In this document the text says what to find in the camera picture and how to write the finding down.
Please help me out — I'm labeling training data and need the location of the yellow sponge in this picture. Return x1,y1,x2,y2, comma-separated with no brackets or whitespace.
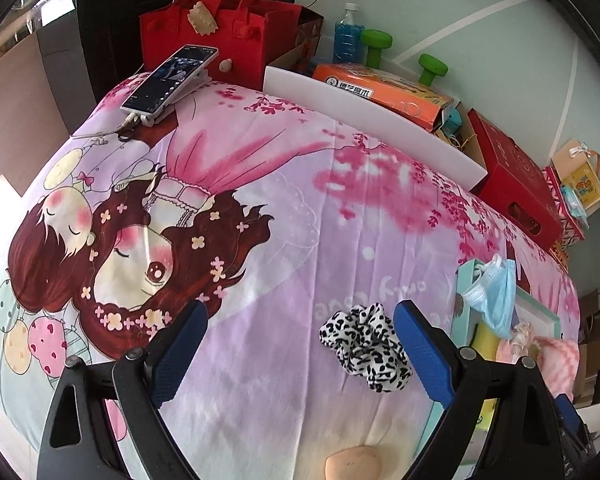
471,322,500,431

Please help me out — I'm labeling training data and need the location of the cream pink lace scrunchie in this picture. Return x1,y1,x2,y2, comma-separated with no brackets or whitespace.
495,322,535,364

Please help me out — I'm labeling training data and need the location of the blue surgical face mask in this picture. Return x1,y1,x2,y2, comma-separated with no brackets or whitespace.
460,255,516,339

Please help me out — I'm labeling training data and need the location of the pink white striped fuzzy cloth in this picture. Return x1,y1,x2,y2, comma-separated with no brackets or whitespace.
533,336,580,401

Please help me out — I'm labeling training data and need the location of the black white leopard scrunchie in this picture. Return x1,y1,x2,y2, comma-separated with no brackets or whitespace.
318,302,412,393

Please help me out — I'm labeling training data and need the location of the teal rimmed white tray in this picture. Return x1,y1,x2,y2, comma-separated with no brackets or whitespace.
414,258,564,480

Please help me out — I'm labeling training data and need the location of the beige powder puff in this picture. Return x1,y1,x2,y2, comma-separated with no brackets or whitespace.
325,446,382,480

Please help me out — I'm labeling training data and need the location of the red white patterned box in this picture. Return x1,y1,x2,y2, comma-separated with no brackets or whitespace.
542,166,585,268

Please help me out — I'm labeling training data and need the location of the large red gift box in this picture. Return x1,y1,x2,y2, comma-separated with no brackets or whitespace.
467,108,562,252

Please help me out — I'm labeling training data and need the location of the blue wet wipes pack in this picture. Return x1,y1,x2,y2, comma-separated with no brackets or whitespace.
560,184,588,230

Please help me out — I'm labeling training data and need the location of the cartoon print bed sheet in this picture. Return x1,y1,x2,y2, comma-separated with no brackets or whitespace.
0,78,580,479

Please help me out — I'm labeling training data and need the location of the teal small toy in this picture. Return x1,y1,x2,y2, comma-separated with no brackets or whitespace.
440,108,463,138

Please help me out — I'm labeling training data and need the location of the orange cardboard box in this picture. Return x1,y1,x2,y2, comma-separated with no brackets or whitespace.
313,63,454,132

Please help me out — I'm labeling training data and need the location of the green dumbbell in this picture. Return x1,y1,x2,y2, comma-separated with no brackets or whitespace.
418,53,449,87
361,29,393,68

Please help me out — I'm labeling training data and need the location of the smartphone on clip stand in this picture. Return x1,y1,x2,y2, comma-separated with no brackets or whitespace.
116,44,220,142

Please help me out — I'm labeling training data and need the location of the white foam board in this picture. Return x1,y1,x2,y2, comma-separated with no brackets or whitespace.
263,66,486,191

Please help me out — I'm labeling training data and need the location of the blue water bottle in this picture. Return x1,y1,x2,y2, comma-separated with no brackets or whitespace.
332,2,364,64

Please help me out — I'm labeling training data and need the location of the brown paper bag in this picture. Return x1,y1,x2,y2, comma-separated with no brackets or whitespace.
292,6,324,75

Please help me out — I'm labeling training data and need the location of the red felt tote bag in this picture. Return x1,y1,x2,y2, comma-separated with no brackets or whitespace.
140,0,302,90

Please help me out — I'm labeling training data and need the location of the yellow gift box with handle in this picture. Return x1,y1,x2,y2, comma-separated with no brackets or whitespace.
552,140,600,214

